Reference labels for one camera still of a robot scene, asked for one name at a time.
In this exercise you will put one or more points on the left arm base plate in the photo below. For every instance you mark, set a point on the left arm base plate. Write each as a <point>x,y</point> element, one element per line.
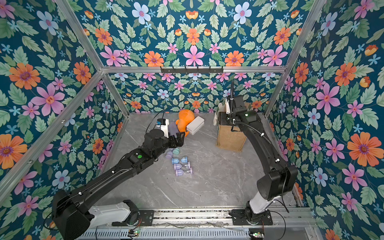
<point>137,219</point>

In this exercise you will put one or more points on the teal hourglass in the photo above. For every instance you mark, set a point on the teal hourglass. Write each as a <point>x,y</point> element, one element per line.
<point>176,151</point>

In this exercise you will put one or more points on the white rectangular box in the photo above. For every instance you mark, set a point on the white rectangular box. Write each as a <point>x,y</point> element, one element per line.
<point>195,125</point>

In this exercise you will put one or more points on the purple hourglass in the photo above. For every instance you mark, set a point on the purple hourglass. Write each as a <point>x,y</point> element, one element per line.
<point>169,155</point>

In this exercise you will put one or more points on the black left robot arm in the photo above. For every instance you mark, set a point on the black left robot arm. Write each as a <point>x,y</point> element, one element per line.
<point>71,211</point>

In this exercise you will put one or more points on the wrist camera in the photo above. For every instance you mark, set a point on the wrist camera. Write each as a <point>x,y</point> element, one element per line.
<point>163,124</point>
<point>227,106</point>

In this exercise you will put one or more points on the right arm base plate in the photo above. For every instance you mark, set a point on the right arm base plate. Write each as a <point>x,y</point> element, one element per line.
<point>245,217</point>

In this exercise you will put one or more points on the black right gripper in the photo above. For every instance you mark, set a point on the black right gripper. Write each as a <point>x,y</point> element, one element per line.
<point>231,100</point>

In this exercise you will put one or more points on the black wall hook rail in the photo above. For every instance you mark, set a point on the black wall hook rail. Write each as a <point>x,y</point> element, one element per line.
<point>189,70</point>

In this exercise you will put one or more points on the purple hourglass third row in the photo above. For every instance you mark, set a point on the purple hourglass third row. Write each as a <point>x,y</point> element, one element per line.
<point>181,172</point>

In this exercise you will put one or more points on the jute canvas tote bag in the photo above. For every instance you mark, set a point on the jute canvas tote bag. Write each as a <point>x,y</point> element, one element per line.
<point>228,139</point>

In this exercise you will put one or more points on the orange plush toy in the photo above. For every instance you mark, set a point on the orange plush toy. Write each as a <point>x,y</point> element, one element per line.
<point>185,118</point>

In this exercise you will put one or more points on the purple hourglass second row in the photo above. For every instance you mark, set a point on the purple hourglass second row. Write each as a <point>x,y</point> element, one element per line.
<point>179,166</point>

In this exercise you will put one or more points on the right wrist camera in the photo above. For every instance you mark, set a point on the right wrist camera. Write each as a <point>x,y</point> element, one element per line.
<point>227,106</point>

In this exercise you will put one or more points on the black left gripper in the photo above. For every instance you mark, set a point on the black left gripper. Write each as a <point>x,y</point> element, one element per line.
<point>179,142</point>

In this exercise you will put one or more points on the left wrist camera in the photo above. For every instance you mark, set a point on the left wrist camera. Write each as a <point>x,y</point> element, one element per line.
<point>163,124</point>

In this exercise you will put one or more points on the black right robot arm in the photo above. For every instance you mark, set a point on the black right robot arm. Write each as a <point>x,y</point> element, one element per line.
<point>279,178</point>

